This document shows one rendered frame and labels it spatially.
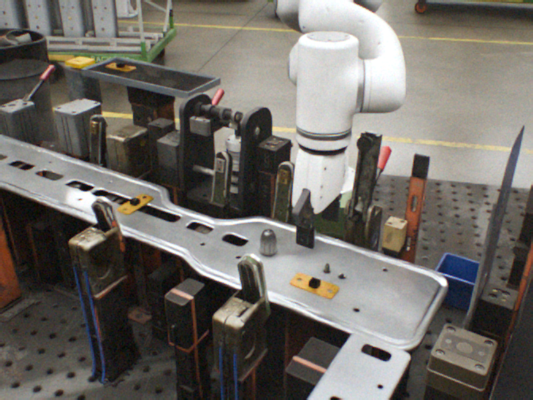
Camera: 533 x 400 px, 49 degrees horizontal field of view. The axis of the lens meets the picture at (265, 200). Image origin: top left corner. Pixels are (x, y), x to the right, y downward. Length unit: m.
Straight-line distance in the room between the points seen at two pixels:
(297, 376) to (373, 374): 0.11
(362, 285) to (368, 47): 0.41
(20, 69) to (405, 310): 3.19
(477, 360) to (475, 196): 1.21
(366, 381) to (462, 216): 1.09
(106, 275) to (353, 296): 0.47
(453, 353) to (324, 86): 0.41
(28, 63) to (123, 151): 2.48
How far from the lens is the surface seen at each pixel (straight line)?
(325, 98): 0.83
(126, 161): 1.45
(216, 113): 1.29
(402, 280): 1.08
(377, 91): 0.83
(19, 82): 3.91
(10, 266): 1.53
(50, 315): 1.53
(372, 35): 0.91
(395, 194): 1.97
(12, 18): 5.83
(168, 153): 1.40
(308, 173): 0.87
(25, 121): 1.79
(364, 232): 1.16
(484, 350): 0.89
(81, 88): 1.77
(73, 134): 1.56
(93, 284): 1.16
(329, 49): 0.81
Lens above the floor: 1.65
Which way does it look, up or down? 30 degrees down
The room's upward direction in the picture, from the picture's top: straight up
